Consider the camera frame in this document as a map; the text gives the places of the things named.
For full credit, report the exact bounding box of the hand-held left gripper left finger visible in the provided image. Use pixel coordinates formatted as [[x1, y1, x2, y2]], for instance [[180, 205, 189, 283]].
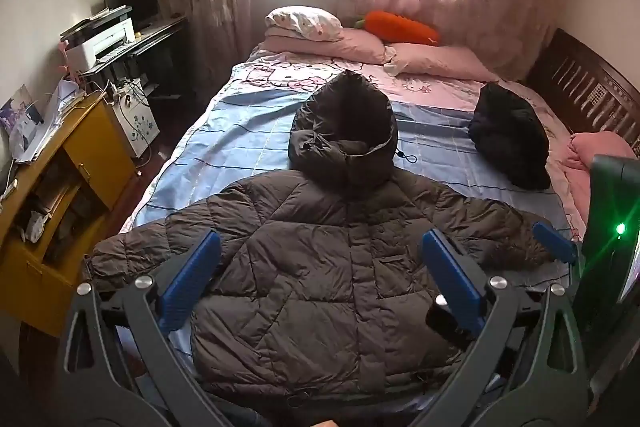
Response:
[[60, 229, 236, 427]]

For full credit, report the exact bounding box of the yellow wooden cabinet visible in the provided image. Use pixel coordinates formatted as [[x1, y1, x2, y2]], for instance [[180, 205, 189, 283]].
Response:
[[0, 92, 138, 338]]

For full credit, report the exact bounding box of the black monitor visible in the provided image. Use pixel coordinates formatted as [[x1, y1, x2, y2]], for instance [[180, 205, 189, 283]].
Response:
[[103, 0, 160, 30]]

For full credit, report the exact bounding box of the printed photo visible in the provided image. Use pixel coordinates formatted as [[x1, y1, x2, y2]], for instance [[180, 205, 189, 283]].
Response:
[[0, 84, 36, 132]]

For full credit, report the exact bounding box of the white printer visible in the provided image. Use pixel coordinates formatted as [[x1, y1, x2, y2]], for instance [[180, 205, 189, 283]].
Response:
[[60, 6, 137, 70]]

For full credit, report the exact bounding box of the white floral pillow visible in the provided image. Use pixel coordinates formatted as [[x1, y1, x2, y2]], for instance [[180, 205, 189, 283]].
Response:
[[264, 6, 345, 42]]

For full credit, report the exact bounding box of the dark wooden headboard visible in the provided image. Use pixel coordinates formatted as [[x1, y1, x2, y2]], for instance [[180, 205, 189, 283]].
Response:
[[525, 28, 640, 158]]

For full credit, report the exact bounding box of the pink quilt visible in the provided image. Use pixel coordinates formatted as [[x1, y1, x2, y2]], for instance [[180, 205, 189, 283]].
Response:
[[545, 131, 636, 228]]

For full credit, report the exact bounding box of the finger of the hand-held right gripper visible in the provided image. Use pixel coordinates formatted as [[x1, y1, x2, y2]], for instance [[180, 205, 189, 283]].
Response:
[[532, 221, 579, 266]]

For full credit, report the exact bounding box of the black jacket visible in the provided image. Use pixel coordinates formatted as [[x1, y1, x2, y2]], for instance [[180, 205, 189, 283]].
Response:
[[467, 82, 553, 190]]

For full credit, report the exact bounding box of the black computer desk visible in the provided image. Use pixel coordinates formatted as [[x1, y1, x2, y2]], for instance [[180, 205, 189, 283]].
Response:
[[80, 17, 191, 108]]

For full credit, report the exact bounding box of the pink pillow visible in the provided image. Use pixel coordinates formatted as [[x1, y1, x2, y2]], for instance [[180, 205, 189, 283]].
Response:
[[262, 29, 386, 64], [385, 42, 501, 82]]

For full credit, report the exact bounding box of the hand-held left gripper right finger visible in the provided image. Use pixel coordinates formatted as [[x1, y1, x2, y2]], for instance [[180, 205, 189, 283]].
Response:
[[410, 229, 588, 427]]

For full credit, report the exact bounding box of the orange carrot plush toy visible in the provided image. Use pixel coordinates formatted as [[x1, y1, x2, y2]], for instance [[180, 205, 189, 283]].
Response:
[[354, 10, 442, 46]]

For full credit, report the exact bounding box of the pile of papers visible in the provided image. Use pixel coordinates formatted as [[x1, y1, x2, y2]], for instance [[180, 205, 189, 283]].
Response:
[[10, 79, 86, 162]]

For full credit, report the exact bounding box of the white floral small cabinet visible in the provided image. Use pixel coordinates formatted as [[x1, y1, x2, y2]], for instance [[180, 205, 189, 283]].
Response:
[[107, 79, 161, 158]]

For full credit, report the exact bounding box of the brown hooded puffer jacket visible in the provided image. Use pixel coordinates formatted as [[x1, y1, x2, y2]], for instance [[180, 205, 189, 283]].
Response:
[[85, 69, 571, 413]]

